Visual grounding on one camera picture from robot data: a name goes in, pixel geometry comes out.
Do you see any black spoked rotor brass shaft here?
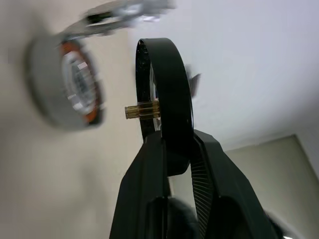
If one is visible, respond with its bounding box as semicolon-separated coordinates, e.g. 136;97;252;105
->
124;37;194;177

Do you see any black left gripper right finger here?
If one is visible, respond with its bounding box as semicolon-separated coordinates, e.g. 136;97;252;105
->
189;128;278;239

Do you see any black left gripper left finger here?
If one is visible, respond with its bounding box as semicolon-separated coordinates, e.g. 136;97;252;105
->
109;131;168;239

